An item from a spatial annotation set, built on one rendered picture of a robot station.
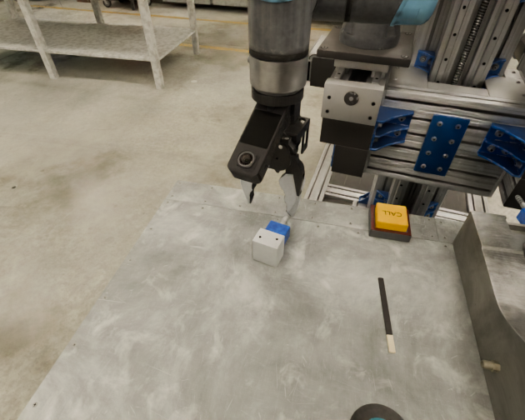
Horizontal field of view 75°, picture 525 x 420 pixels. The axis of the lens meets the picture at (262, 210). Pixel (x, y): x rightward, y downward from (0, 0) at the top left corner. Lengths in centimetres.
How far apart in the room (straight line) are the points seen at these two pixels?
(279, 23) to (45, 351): 151
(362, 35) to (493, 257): 58
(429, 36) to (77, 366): 113
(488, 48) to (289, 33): 73
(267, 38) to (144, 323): 46
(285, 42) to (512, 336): 47
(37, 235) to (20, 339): 61
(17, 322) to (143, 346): 126
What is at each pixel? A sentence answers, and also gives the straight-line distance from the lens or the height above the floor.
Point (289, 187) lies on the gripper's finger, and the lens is 52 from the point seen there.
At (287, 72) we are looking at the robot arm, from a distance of 44.
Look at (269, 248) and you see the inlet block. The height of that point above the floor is 85.
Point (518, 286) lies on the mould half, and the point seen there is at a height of 88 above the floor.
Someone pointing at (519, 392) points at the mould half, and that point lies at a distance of 56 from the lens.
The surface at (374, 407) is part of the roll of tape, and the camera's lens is 52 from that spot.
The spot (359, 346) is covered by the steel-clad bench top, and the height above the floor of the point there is 80.
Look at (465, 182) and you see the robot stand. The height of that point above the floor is 72.
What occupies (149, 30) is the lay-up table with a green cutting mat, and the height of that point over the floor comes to 50.
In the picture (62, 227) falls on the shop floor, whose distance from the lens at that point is 214.
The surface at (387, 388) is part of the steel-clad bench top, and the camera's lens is 57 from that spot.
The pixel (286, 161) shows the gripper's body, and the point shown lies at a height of 103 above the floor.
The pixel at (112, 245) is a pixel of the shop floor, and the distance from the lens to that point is 191.
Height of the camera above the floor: 132
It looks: 43 degrees down
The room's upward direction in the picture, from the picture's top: straight up
